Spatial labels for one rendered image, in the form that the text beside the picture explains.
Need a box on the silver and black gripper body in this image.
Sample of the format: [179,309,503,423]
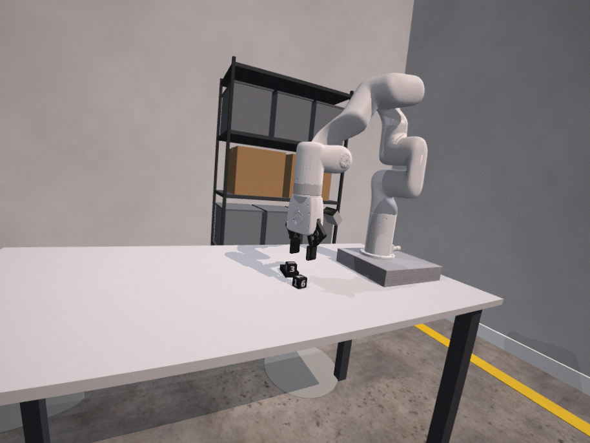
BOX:
[287,193,323,236]

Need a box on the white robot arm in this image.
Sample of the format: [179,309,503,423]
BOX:
[293,73,427,260]

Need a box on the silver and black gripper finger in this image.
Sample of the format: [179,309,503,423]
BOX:
[287,229,300,254]
[306,219,327,261]

